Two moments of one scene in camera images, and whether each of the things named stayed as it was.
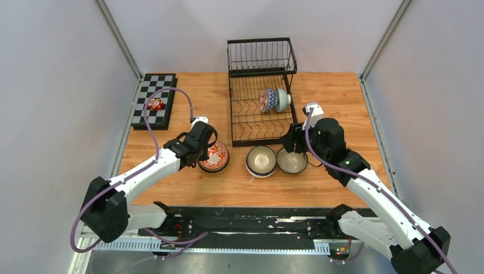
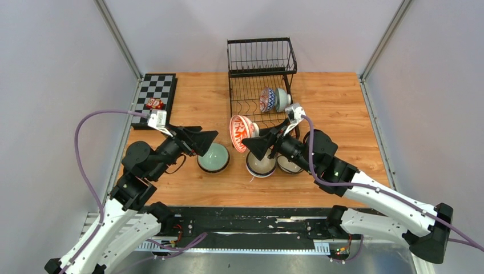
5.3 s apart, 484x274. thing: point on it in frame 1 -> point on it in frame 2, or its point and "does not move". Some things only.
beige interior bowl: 261,160 does not move
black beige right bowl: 291,162 does not move
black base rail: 232,229 does not move
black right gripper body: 322,153 -> 291,149
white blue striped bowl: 258,175 does not move
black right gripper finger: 301,141 -> 278,131
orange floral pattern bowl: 218,157 -> 241,127
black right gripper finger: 289,140 -> 261,146
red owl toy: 156,104 does not move
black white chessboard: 159,119 does not move
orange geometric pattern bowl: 267,99 does not move
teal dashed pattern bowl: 282,100 does not move
